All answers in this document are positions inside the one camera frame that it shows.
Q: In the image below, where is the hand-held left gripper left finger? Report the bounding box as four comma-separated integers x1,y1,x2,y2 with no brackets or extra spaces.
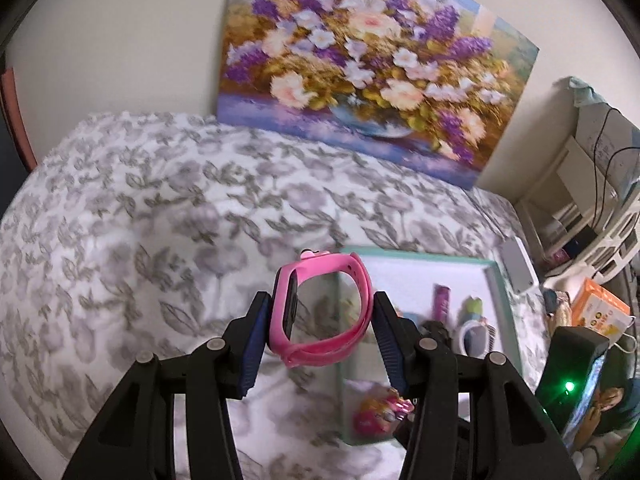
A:
60,291,274,480

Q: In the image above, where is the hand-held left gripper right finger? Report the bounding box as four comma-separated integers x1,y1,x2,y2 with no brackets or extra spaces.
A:
371,291,584,480

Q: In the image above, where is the purple toy knife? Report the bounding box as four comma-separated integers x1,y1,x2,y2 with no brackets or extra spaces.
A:
431,284,453,322

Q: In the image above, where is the toy figure with pink helmet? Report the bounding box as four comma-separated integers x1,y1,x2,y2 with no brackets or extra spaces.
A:
352,389,416,438

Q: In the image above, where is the teal box lid tray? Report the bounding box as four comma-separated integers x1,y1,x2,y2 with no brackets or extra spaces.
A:
337,246,518,448

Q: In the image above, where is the white smartwatch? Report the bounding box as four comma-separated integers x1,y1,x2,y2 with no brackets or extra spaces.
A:
457,320,498,361

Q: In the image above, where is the pink smartwatch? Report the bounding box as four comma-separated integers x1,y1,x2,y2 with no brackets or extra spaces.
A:
267,249,375,368

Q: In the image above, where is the pink blue toy knife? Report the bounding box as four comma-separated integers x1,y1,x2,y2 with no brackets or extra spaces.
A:
459,297,485,326

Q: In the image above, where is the orange carton box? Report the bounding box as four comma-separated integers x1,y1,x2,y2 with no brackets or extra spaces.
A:
570,277,632,343

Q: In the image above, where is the white rectangular device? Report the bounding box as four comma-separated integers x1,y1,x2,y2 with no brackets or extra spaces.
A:
500,237,541,295

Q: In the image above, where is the grey floral blanket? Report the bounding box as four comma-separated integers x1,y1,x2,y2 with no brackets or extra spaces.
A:
0,112,551,480

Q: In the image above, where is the white shelf rack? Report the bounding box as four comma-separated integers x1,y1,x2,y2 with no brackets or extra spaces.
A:
515,77,640,281

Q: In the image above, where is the floral canvas painting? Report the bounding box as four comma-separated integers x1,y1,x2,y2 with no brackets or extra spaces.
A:
216,0,541,191

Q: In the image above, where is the teal cloth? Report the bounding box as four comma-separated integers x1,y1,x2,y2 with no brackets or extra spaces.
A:
567,76,601,106

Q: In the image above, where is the dark cabinet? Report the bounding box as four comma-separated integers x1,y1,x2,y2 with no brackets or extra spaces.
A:
0,50,38,176

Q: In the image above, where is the black cable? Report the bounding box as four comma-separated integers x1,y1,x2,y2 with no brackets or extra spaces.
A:
587,105,640,241

